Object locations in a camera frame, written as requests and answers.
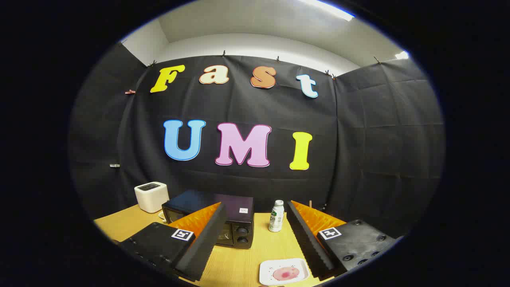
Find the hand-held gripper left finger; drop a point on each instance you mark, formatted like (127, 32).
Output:
(207, 239)

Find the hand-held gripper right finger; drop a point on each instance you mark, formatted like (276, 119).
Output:
(305, 239)

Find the round pink ham slice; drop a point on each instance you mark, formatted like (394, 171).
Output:
(286, 273)

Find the black toaster oven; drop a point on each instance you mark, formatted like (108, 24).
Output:
(235, 207)

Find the white square plate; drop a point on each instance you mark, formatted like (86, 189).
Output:
(269, 269)

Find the white bread toaster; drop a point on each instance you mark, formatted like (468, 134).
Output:
(151, 197)

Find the white bottle green label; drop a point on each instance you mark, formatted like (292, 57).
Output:
(276, 219)

